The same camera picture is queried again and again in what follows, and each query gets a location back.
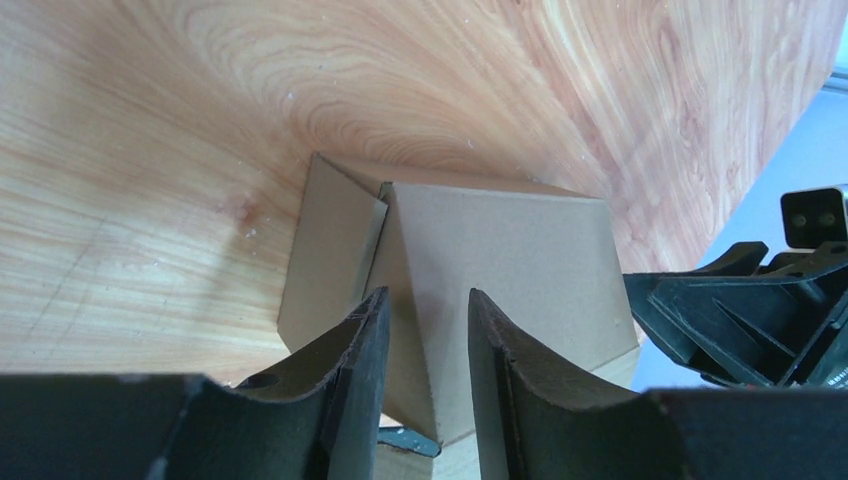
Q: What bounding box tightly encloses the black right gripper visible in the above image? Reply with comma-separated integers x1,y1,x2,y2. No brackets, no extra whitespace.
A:
623,241,847,388

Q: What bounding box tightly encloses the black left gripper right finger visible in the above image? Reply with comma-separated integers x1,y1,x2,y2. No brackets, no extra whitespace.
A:
467,289,847,479

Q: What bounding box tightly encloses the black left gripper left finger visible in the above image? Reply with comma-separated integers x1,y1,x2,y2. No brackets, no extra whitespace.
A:
1,287,390,479

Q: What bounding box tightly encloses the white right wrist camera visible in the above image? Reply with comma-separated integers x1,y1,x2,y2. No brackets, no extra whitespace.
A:
780,184,847,249

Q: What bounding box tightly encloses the brown cardboard box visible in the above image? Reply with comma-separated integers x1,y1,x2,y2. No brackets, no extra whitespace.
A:
278,154,640,479

